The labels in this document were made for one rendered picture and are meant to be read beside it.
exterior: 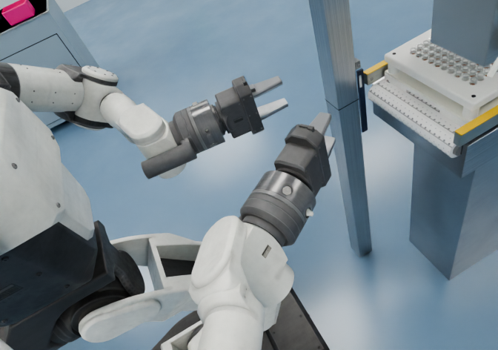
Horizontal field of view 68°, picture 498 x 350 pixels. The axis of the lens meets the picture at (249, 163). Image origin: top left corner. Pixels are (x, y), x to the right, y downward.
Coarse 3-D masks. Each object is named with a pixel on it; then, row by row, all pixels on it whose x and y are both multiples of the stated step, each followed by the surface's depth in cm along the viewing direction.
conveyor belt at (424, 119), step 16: (384, 80) 90; (368, 96) 91; (384, 96) 87; (400, 96) 84; (416, 96) 83; (400, 112) 83; (416, 112) 80; (432, 112) 79; (416, 128) 79; (432, 128) 76; (448, 128) 75; (432, 144) 78; (448, 144) 73
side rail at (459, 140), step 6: (492, 120) 70; (480, 126) 69; (486, 126) 70; (492, 126) 71; (468, 132) 68; (474, 132) 69; (480, 132) 70; (456, 138) 70; (462, 138) 69; (468, 138) 70; (456, 144) 70; (462, 144) 70
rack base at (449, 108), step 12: (396, 84) 86; (408, 84) 83; (420, 84) 82; (420, 96) 80; (432, 96) 78; (444, 96) 77; (444, 108) 76; (456, 108) 74; (480, 108) 72; (456, 120) 74; (468, 120) 71
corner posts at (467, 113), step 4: (388, 64) 85; (388, 68) 86; (392, 68) 85; (396, 68) 85; (388, 72) 87; (392, 72) 86; (396, 72) 86; (464, 108) 71; (464, 112) 71; (468, 112) 70; (472, 112) 70; (476, 112) 70; (464, 116) 72; (468, 116) 71; (472, 116) 71; (476, 116) 71
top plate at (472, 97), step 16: (400, 48) 84; (400, 64) 81; (416, 64) 79; (432, 64) 78; (432, 80) 75; (448, 80) 73; (496, 80) 70; (448, 96) 73; (464, 96) 69; (480, 96) 68; (496, 96) 69
